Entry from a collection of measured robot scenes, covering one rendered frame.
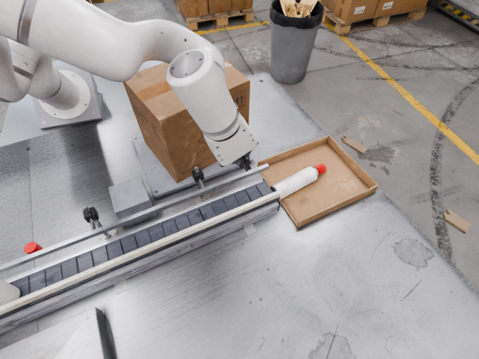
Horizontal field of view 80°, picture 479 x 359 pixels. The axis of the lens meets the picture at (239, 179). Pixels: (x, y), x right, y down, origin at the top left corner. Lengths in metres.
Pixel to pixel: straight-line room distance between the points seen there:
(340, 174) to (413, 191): 1.29
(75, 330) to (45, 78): 0.73
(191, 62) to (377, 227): 0.72
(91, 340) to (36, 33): 0.62
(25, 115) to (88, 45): 1.06
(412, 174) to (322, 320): 1.74
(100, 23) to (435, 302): 0.94
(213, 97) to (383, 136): 2.18
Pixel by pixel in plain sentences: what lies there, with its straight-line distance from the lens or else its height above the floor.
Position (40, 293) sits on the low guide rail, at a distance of 0.86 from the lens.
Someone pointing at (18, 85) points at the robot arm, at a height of 1.16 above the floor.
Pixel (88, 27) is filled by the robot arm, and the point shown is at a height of 1.43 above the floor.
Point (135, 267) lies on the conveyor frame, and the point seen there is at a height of 0.87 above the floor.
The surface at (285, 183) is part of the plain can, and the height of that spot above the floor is 0.89.
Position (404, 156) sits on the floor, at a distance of 2.50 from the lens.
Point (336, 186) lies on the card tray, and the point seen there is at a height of 0.83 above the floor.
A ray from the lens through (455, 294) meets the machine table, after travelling 0.99.
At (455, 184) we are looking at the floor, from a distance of 2.50.
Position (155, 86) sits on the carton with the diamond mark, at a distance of 0.89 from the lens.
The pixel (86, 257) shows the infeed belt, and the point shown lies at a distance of 0.88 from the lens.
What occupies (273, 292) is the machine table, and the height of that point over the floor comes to 0.83.
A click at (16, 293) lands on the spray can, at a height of 0.90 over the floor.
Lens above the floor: 1.61
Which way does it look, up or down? 52 degrees down
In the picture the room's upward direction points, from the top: straight up
